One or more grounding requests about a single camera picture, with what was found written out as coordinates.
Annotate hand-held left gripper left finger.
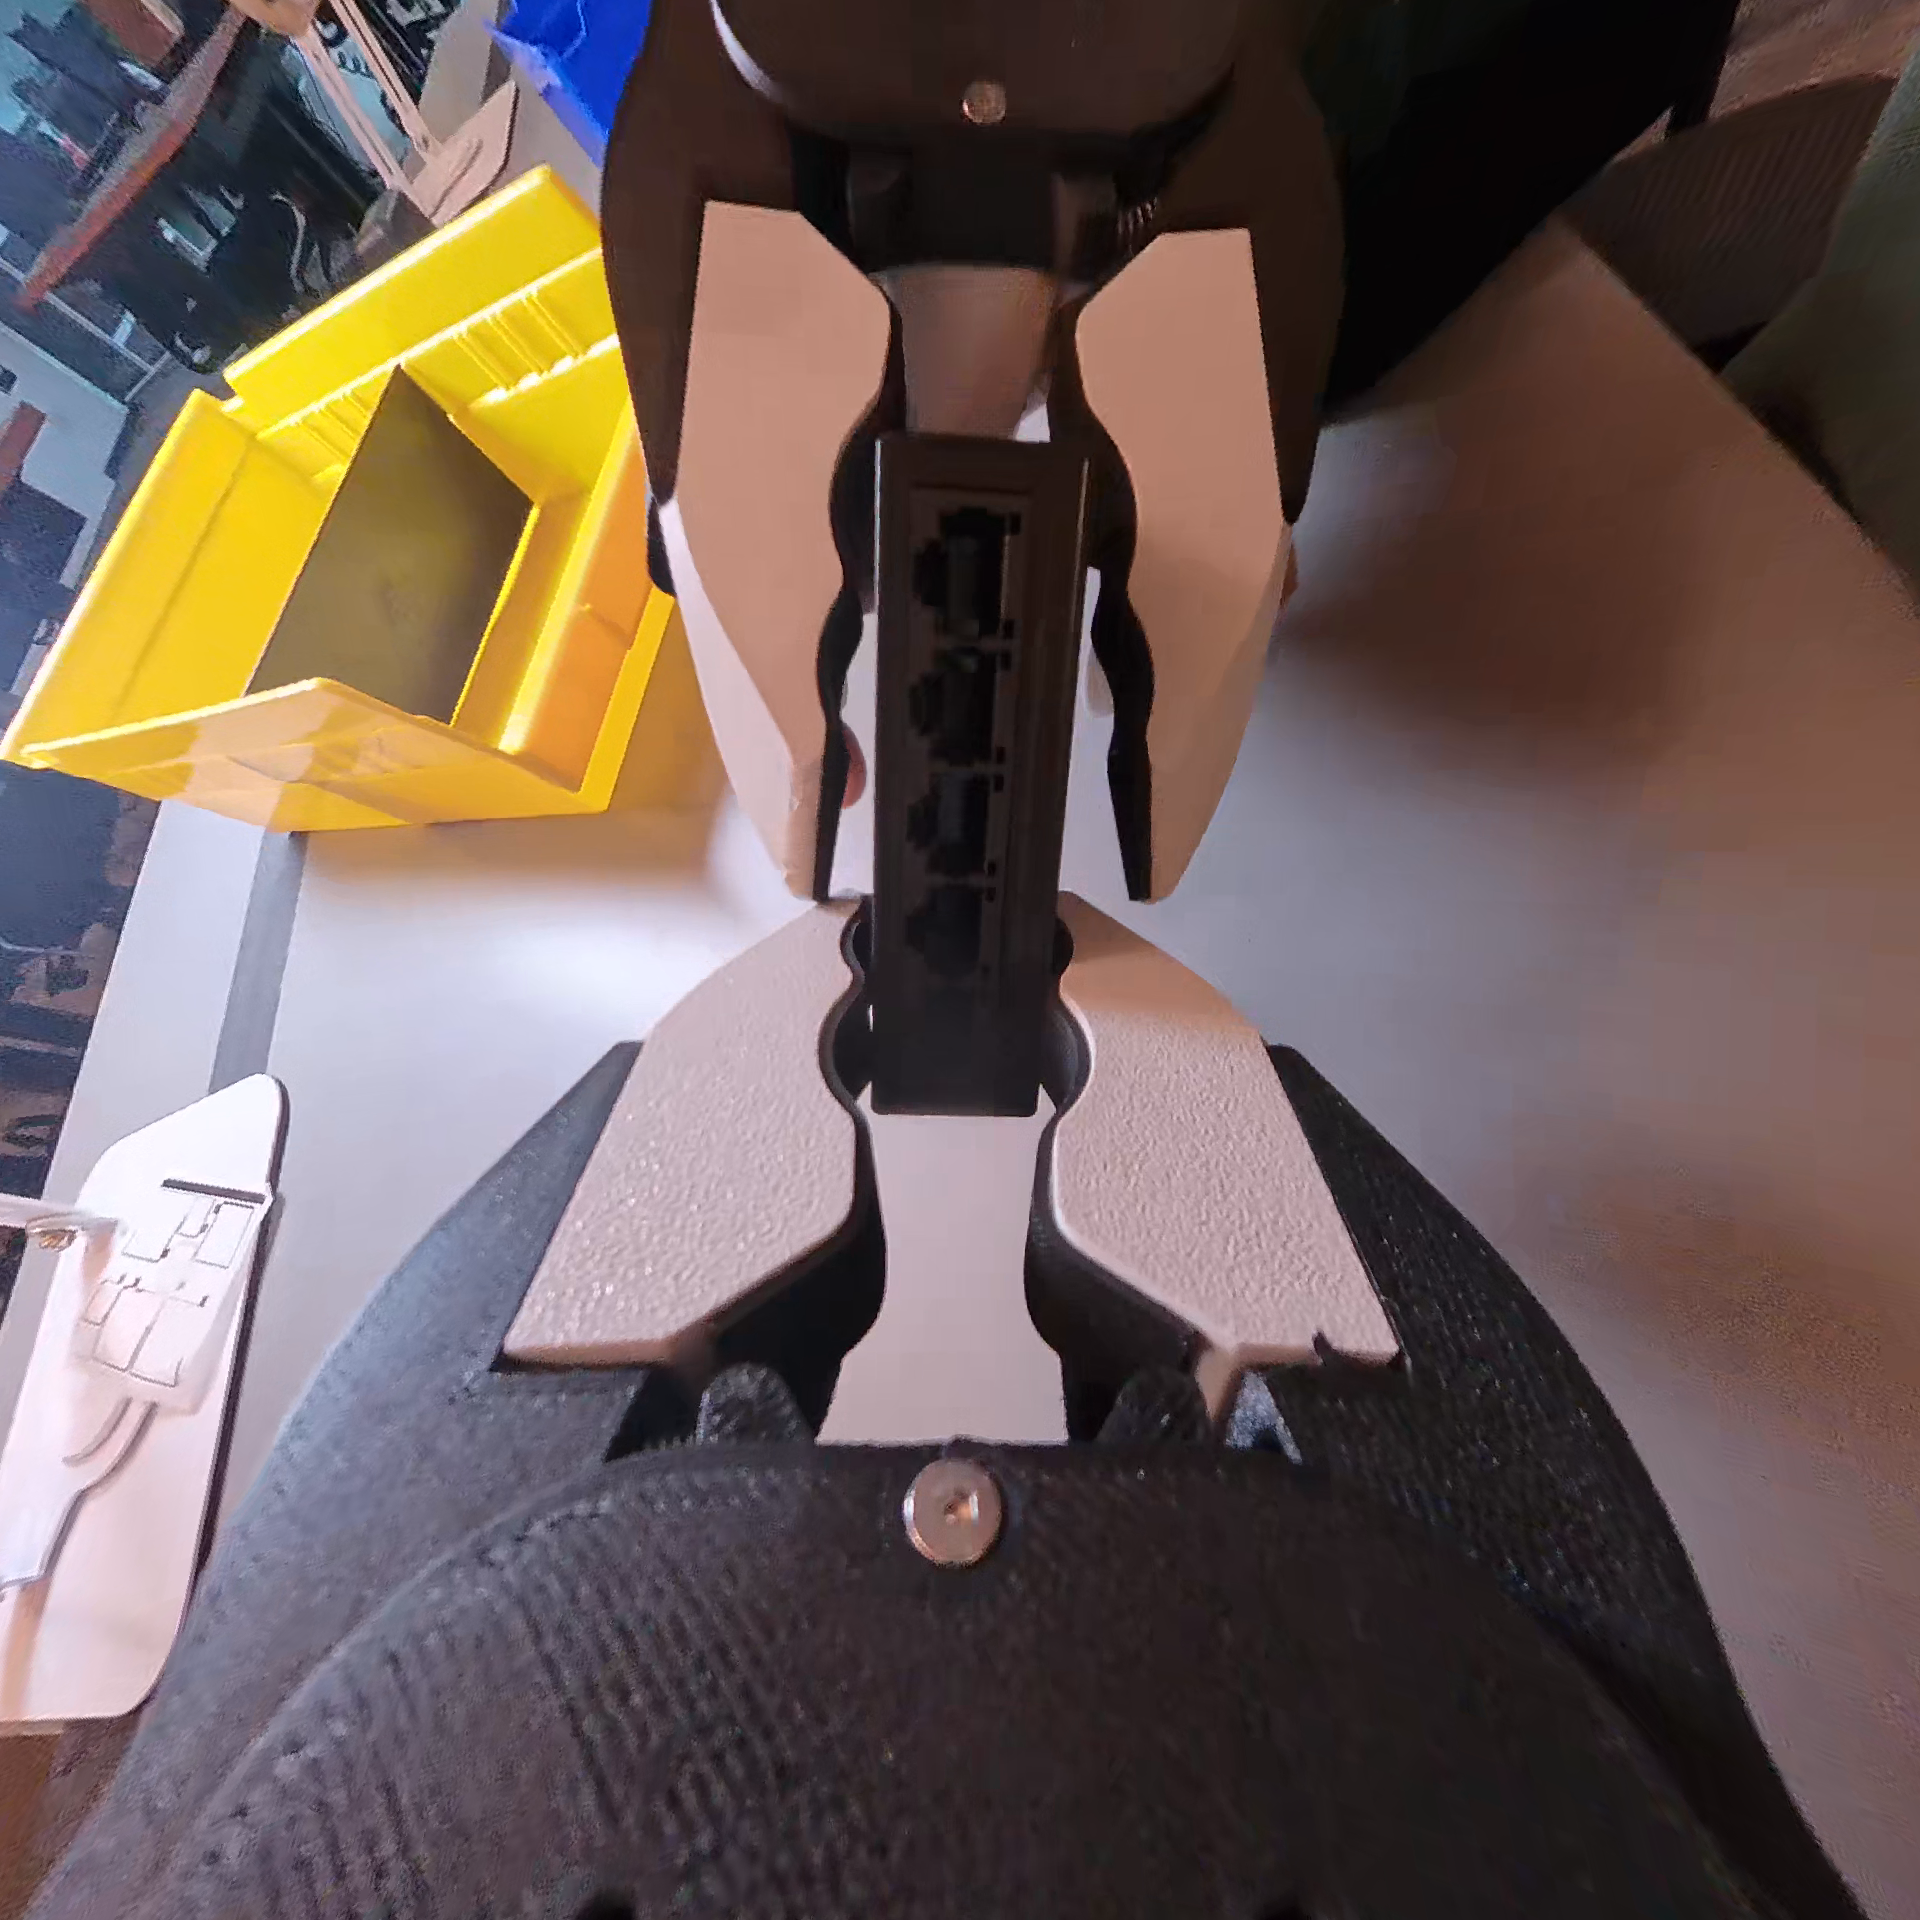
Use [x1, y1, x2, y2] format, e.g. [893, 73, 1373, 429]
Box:
[503, 895, 888, 1434]

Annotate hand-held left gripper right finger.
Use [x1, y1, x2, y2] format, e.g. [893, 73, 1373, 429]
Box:
[1031, 890, 1407, 1423]

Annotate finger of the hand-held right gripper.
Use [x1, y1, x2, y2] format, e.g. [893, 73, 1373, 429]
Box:
[1067, 223, 1299, 906]
[668, 198, 910, 906]

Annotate black ethernet switch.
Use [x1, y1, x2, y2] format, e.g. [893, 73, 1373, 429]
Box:
[870, 433, 1095, 1119]

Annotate yellow plastic storage bin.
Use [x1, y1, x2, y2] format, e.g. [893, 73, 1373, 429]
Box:
[0, 165, 676, 835]

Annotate blue plastic storage bin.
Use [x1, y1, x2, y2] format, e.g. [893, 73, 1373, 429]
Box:
[495, 0, 663, 166]

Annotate grey metal bin divider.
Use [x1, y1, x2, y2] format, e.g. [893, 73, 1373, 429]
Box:
[247, 367, 540, 753]

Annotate cardboard piece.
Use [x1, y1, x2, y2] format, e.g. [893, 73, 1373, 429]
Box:
[224, 0, 518, 227]

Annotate green upholstered chair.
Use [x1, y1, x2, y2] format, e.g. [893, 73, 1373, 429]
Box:
[1726, 76, 1920, 572]

